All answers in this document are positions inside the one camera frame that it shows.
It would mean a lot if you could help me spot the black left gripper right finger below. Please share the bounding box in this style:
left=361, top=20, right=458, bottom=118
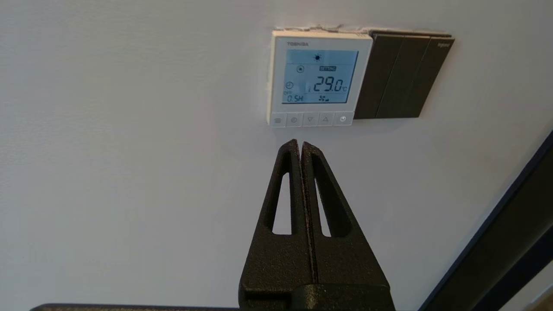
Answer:
left=301, top=141, right=394, bottom=311

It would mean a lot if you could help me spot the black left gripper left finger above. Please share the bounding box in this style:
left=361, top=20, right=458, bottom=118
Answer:
left=238, top=139, right=319, bottom=311

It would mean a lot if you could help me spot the dark grey triple wall switch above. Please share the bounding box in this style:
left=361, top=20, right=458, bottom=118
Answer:
left=353, top=30, right=455, bottom=120

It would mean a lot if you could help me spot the white wall thermostat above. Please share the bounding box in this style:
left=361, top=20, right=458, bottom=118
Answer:
left=267, top=29, right=373, bottom=128

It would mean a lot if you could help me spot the bronze glass panel black frame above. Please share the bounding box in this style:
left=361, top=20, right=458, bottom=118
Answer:
left=418, top=131, right=553, bottom=311

